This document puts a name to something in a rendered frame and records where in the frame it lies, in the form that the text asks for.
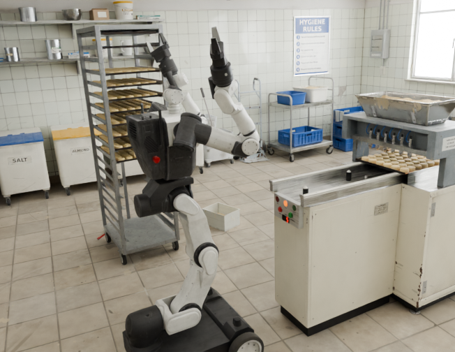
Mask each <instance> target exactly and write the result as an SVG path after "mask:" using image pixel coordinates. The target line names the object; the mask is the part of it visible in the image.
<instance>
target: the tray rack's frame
mask: <svg viewBox="0 0 455 352"><path fill-rule="evenodd" d="M99 29H100V32H101V33H105V32H131V31H148V30H154V29H159V26H158V24H130V25H99ZM93 31H94V26H91V27H85V28H82V29H76V34H77V44H78V50H79V55H80V64H81V69H82V79H83V85H84V94H85V100H86V105H87V114H88V120H89V130H90V135H91V144H92V150H93V156H94V165H95V170H96V180H97V185H98V195H99V201H100V210H101V215H102V220H103V227H104V229H103V231H104V232H105V239H107V236H106V233H107V234H108V235H109V236H110V237H111V238H112V240H113V242H114V243H115V244H116V245H117V247H118V248H119V250H117V251H118V252H119V255H120V260H121V262H122V257H121V254H122V248H121V238H120V234H119V233H118V232H117V230H116V229H115V228H114V226H113V225H112V224H111V223H107V222H106V216H105V206H104V201H103V191H102V186H101V180H100V170H99V164H98V155H97V149H96V139H95V134H94V124H93V119H92V113H91V104H90V98H89V88H88V82H87V73H86V67H85V62H84V52H83V47H82V37H81V34H84V33H89V32H93ZM105 38H106V44H107V46H110V37H109V36H107V37H105ZM107 55H108V61H109V68H113V66H112V55H111V48H108V49H107ZM121 172H122V178H123V185H124V195H125V202H126V213H127V220H125V221H123V222H124V226H125V227H126V229H127V231H124V232H125V236H126V237H127V239H128V240H129V242H126V250H127V254H131V253H134V252H137V251H141V250H145V249H149V248H152V247H157V246H160V245H163V244H167V243H172V246H173V247H174V242H175V241H177V238H176V237H175V232H174V231H173V230H172V229H171V228H169V227H168V226H167V225H166V224H165V223H164V222H163V221H161V220H160V219H159V218H158V217H157V216H156V215H155V214H154V215H150V216H147V217H141V218H139V217H133V218H131V217H130V209H129V203H128V192H127V185H126V174H125V168H124V162H121Z"/></svg>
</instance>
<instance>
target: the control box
mask: <svg viewBox="0 0 455 352"><path fill-rule="evenodd" d="M276 196H277V197H278V199H279V201H278V202H277V201H276ZM284 201H286V202H287V206H285V205H284ZM293 205H294V206H295V207H296V210H295V211H294V210H293V208H292V206H293ZM278 207H281V208H282V212H279V211H278ZM289 212H291V213H292V218H290V217H289V216H288V213H289ZM274 215H275V216H277V217H279V218H280V219H285V220H284V221H286V218H287V219H288V220H287V221H288V223H289V224H291V225H293V226H294V227H296V228H298V229H301V228H304V208H303V207H302V206H301V203H300V202H298V201H296V200H294V199H292V198H290V197H288V196H286V195H284V194H282V193H280V192H276V193H274ZM283 215H284V217H285V218H283ZM287 221H286V222H287Z"/></svg>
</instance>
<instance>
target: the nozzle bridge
mask: <svg viewBox="0 0 455 352"><path fill-rule="evenodd" d="M369 123H371V124H370V125H369V126H368V124H369ZM377 124H378V125H377ZM376 125H377V126H376ZM367 126H368V128H367V132H368V133H369V131H370V128H373V130H374V128H375V126H376V128H375V134H377V132H378V129H380V139H379V140H377V139H376V136H375V135H374V134H373V137H372V138H369V134H367V132H366V127H367ZM384 126H386V127H385V128H384V129H383V127H384ZM392 128H393V129H392ZM382 129H383V131H382ZM391 129H392V131H391ZM401 129H402V131H401V132H400V133H399V135H398V132H399V131H400V130H401ZM381 131H382V135H383V136H385V131H387V133H388V139H387V142H385V141H384V138H383V137H382V136H381ZM390 131H391V133H390V138H392V136H393V132H396V141H395V142H396V143H392V139H390V138H389V132H390ZM409 131H411V132H410V133H409V134H408V132H409ZM401 134H404V145H400V141H399V140H400V139H401ZM407 134H408V138H407V141H409V139H410V136H411V135H412V139H413V142H412V147H408V145H409V143H407V142H406V136H407ZM397 135H398V139H399V140H398V139H397ZM342 138H345V139H349V138H351V139H353V147H352V160H353V161H355V158H359V157H363V156H368V153H369V147H368V144H369V143H371V144H374V145H380V146H383V147H388V148H392V149H397V150H401V151H404V152H409V153H412V154H417V155H420V156H426V158H427V159H430V160H433V161H434V160H438V159H439V160H440V163H439V170H438V182H437V186H438V187H440V188H445V187H448V186H453V185H455V121H450V120H446V122H445V123H441V124H434V125H430V126H422V125H418V124H411V123H406V122H398V121H394V120H390V119H382V118H377V117H370V116H367V115H366V113H365V112H357V113H352V114H347V115H343V125H342ZM355 162H357V161H355Z"/></svg>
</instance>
